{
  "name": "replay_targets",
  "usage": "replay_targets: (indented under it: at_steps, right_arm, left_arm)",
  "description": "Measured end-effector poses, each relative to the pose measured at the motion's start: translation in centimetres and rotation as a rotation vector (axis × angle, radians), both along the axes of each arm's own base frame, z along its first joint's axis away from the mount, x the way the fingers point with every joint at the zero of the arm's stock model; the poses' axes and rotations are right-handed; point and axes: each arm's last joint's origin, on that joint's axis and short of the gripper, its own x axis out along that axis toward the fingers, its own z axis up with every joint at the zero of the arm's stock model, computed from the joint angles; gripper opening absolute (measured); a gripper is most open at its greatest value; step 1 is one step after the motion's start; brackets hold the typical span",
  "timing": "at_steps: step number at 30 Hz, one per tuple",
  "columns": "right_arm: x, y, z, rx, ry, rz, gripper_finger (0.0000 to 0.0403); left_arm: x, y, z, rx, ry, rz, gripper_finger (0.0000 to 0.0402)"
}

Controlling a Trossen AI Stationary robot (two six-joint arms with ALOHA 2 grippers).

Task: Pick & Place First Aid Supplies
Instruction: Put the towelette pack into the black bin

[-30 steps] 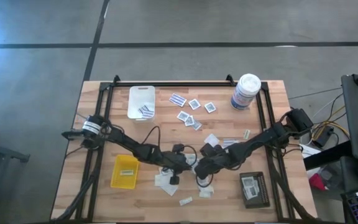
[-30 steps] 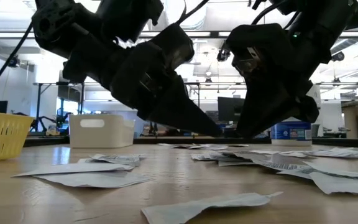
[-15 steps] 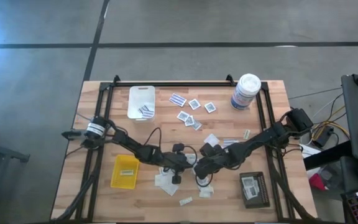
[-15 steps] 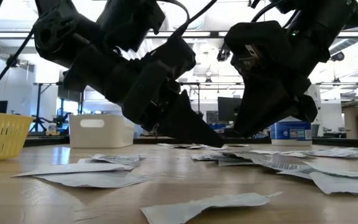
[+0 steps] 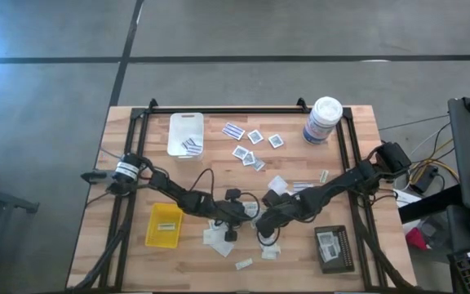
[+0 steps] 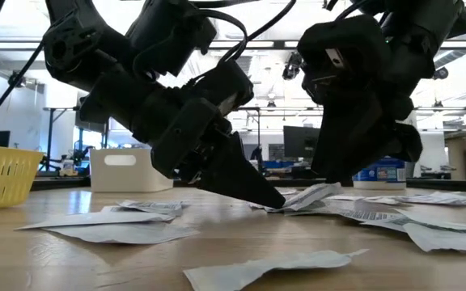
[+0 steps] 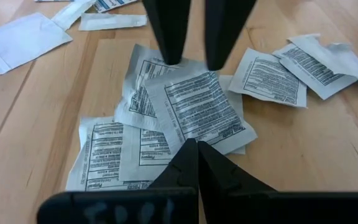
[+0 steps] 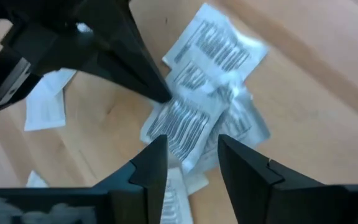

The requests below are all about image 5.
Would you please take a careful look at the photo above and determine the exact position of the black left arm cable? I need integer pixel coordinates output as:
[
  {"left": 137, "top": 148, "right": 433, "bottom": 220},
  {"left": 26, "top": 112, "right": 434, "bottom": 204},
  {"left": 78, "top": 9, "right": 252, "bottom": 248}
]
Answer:
[{"left": 188, "top": 167, "right": 263, "bottom": 217}]

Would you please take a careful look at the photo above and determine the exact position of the black power adapter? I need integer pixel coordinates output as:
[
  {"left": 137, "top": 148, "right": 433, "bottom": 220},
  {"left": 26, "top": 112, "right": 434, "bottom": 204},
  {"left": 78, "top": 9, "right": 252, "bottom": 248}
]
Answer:
[{"left": 408, "top": 165, "right": 440, "bottom": 195}]

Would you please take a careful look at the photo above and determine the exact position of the white plastic bin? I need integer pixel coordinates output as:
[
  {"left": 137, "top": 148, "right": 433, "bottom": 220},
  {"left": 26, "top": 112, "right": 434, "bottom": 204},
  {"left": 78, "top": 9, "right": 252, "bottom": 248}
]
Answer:
[{"left": 166, "top": 112, "right": 206, "bottom": 161}]

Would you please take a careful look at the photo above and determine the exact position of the white disinfectant wipes canister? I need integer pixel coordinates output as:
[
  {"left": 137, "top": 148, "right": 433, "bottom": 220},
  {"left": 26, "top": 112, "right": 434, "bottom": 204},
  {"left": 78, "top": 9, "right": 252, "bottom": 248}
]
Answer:
[{"left": 301, "top": 96, "right": 344, "bottom": 146}]

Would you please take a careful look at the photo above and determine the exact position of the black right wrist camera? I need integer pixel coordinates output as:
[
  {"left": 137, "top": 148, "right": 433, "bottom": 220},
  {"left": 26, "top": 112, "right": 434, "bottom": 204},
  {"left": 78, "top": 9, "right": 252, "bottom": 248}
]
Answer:
[{"left": 261, "top": 189, "right": 282, "bottom": 207}]

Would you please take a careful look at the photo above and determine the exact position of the black plastic basket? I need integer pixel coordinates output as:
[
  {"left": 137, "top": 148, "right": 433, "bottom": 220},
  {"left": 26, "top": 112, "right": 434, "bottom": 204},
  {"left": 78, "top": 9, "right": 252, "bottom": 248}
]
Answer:
[{"left": 314, "top": 225, "right": 356, "bottom": 275}]

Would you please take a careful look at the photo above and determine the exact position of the white box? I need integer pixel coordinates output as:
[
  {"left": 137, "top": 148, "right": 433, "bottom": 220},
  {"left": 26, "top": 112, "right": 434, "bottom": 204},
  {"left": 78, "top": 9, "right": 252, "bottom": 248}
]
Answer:
[{"left": 393, "top": 188, "right": 423, "bottom": 207}]

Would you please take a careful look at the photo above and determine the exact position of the red object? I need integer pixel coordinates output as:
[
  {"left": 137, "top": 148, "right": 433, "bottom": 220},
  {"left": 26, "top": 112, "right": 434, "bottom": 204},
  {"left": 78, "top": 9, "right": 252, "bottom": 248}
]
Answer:
[{"left": 405, "top": 226, "right": 432, "bottom": 251}]

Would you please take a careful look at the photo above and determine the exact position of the small crumpled white packet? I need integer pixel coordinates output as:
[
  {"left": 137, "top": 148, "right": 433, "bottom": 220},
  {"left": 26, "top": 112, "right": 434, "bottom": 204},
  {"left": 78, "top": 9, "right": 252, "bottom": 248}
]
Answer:
[{"left": 234, "top": 257, "right": 255, "bottom": 271}]

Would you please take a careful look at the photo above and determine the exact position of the black equipment stand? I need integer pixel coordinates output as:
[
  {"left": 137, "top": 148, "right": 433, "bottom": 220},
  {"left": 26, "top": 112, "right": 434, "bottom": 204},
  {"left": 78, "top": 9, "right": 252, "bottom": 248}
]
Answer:
[{"left": 0, "top": 162, "right": 40, "bottom": 294}]

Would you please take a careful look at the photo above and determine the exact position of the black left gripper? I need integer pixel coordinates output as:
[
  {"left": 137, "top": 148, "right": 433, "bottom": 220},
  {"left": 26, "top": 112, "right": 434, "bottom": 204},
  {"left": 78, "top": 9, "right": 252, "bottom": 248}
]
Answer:
[{"left": 210, "top": 198, "right": 251, "bottom": 243}]

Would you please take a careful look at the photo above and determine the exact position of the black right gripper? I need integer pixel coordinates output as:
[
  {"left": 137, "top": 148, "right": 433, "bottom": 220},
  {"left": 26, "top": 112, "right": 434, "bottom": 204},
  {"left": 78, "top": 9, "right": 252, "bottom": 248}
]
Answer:
[{"left": 255, "top": 194, "right": 304, "bottom": 240}]

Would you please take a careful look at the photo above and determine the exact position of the yellow plastic basket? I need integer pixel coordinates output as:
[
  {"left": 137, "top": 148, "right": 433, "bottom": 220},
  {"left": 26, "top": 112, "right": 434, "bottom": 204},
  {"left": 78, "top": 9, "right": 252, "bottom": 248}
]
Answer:
[{"left": 144, "top": 202, "right": 184, "bottom": 249}]

